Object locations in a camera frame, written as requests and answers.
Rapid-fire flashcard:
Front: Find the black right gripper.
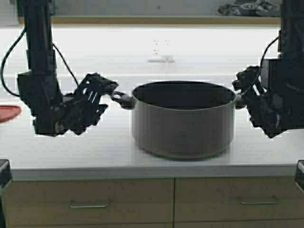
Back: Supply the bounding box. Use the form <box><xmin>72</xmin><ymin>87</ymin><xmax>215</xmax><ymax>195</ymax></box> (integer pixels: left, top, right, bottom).
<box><xmin>232</xmin><ymin>66</ymin><xmax>285</xmax><ymax>138</ymax></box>

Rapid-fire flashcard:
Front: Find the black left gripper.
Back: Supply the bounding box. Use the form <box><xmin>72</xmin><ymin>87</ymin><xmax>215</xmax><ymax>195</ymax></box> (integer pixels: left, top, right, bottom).
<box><xmin>51</xmin><ymin>73</ymin><xmax>118</xmax><ymax>136</ymax></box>

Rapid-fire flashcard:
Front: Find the large dark grey pot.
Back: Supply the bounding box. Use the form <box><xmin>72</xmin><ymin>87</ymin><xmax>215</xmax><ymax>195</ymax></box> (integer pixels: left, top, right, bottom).
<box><xmin>111</xmin><ymin>81</ymin><xmax>241</xmax><ymax>160</ymax></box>

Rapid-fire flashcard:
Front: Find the right robot base block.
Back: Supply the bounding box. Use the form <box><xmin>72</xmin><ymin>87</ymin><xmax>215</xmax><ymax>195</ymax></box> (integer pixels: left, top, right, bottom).
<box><xmin>295</xmin><ymin>160</ymin><xmax>304</xmax><ymax>190</ymax></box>

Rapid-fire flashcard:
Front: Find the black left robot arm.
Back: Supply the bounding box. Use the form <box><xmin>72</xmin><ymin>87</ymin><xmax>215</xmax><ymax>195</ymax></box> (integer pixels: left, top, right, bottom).
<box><xmin>17</xmin><ymin>0</ymin><xmax>118</xmax><ymax>137</ymax></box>

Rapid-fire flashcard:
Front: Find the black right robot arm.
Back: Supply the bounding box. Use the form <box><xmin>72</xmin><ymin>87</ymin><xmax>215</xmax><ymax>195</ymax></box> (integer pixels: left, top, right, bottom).
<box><xmin>232</xmin><ymin>0</ymin><xmax>304</xmax><ymax>138</ymax></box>

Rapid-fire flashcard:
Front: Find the left robot base block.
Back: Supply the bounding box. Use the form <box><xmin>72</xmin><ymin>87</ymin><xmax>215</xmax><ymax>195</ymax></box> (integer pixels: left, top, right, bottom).
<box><xmin>0</xmin><ymin>159</ymin><xmax>12</xmax><ymax>191</ymax></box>

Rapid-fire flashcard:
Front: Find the patterned dark cloth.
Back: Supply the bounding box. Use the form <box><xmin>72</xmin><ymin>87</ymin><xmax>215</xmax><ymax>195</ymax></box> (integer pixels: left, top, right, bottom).
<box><xmin>217</xmin><ymin>0</ymin><xmax>281</xmax><ymax>18</ymax></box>

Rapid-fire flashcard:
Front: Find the red plate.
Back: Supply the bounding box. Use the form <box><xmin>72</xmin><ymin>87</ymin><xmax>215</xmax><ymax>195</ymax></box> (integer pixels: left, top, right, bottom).
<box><xmin>0</xmin><ymin>105</ymin><xmax>22</xmax><ymax>123</ymax></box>

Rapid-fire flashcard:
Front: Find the right wooden drawer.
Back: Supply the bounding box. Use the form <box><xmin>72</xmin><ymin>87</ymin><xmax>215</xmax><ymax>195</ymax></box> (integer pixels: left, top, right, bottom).
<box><xmin>174</xmin><ymin>177</ymin><xmax>304</xmax><ymax>222</ymax></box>

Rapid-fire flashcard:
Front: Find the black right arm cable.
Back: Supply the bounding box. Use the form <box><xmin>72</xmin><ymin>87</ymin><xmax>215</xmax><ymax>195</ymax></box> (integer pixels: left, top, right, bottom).
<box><xmin>239</xmin><ymin>35</ymin><xmax>281</xmax><ymax>95</ymax></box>

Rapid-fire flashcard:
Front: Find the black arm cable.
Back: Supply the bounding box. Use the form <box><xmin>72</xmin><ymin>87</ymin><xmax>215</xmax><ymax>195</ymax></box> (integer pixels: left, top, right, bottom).
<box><xmin>239</xmin><ymin>35</ymin><xmax>281</xmax><ymax>95</ymax></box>
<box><xmin>0</xmin><ymin>28</ymin><xmax>80</xmax><ymax>97</ymax></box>

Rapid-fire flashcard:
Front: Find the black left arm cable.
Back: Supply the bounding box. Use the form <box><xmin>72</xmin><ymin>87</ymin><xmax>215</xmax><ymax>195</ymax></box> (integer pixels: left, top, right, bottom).
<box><xmin>0</xmin><ymin>28</ymin><xmax>80</xmax><ymax>97</ymax></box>

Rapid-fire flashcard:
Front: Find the white wall outlet plate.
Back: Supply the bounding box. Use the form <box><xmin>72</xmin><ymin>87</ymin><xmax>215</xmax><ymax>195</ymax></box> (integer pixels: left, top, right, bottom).
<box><xmin>147</xmin><ymin>38</ymin><xmax>175</xmax><ymax>64</ymax></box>

